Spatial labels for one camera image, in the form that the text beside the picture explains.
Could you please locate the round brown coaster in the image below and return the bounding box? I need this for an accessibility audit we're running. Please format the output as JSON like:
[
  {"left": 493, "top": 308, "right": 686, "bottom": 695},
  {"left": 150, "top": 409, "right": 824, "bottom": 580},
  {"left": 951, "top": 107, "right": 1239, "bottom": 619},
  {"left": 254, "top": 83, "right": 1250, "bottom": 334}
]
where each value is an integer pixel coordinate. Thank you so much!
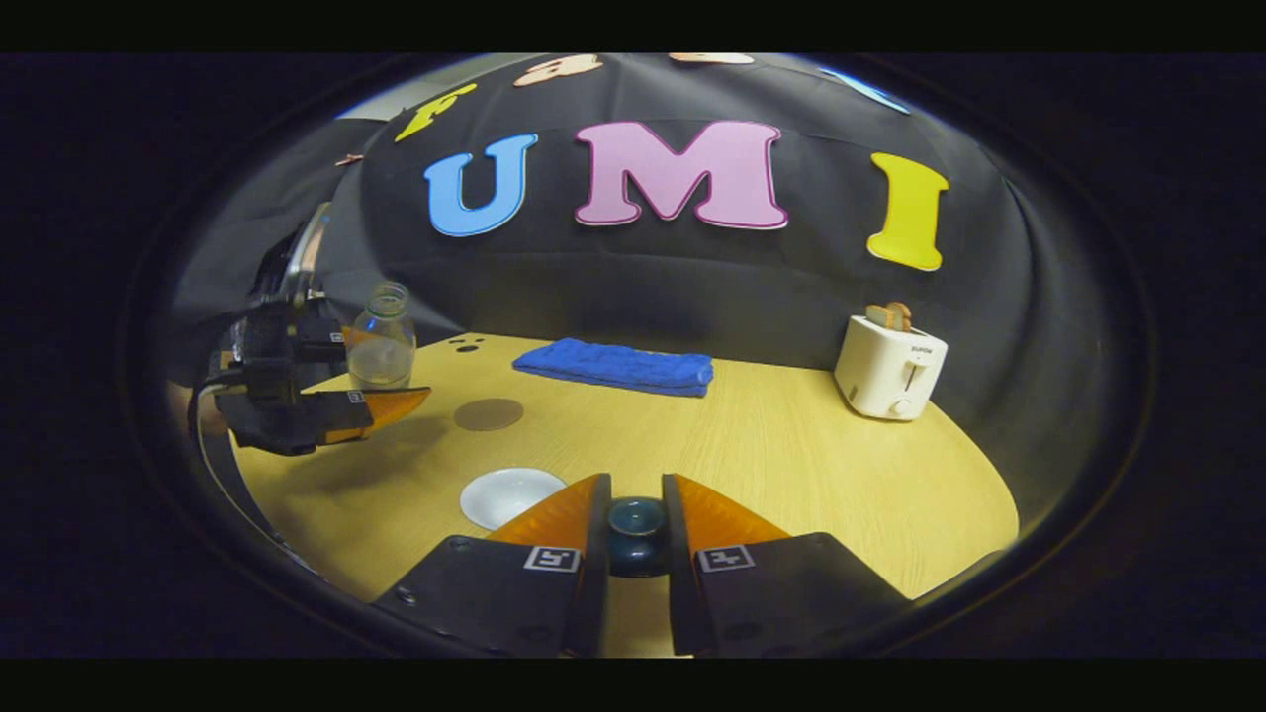
[{"left": 453, "top": 398, "right": 525, "bottom": 432}]

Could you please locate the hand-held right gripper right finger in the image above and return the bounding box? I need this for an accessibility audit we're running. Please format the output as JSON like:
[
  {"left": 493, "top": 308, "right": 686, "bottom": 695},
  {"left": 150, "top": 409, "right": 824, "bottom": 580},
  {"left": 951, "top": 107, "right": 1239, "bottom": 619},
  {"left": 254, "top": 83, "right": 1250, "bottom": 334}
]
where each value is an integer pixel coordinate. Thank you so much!
[{"left": 661, "top": 473, "right": 916, "bottom": 658}]

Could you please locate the white toaster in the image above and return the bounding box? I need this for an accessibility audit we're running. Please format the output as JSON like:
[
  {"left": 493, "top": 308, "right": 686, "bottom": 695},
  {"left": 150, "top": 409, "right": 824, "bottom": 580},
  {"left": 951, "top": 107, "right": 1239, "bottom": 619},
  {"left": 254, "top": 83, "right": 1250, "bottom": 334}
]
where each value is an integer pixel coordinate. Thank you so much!
[{"left": 834, "top": 314, "right": 949, "bottom": 422}]

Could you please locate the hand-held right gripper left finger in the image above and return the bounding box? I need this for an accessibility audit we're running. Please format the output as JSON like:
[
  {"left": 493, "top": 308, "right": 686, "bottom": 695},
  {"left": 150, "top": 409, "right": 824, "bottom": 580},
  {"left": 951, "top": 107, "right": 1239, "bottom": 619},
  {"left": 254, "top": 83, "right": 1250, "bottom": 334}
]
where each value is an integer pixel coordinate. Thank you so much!
[{"left": 371, "top": 472, "right": 614, "bottom": 658}]

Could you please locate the blue folded towel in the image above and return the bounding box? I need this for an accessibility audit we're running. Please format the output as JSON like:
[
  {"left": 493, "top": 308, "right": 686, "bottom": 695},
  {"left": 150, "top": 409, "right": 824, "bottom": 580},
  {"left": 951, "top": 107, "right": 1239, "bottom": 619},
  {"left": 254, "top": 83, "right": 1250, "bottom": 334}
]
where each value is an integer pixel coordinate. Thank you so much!
[{"left": 511, "top": 337, "right": 715, "bottom": 399}]

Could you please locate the white teacup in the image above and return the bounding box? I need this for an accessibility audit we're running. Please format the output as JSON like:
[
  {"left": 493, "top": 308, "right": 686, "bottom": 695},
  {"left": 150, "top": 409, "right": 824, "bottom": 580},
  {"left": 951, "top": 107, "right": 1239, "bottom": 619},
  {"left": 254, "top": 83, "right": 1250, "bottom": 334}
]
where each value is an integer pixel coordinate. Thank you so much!
[{"left": 460, "top": 467, "right": 569, "bottom": 531}]

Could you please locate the dark blue teacup lid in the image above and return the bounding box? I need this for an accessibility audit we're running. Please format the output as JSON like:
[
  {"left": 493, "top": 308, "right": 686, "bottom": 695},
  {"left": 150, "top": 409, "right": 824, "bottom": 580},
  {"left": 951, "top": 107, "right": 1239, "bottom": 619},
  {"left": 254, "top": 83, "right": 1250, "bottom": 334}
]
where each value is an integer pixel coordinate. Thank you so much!
[{"left": 605, "top": 496, "right": 672, "bottom": 579}]

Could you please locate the clear plastic water bottle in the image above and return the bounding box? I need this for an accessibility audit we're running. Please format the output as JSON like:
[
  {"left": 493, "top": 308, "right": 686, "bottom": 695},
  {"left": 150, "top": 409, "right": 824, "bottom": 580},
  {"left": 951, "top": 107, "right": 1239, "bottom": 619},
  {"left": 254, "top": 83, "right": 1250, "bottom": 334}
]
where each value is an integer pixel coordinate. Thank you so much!
[{"left": 346, "top": 282, "right": 417, "bottom": 392}]

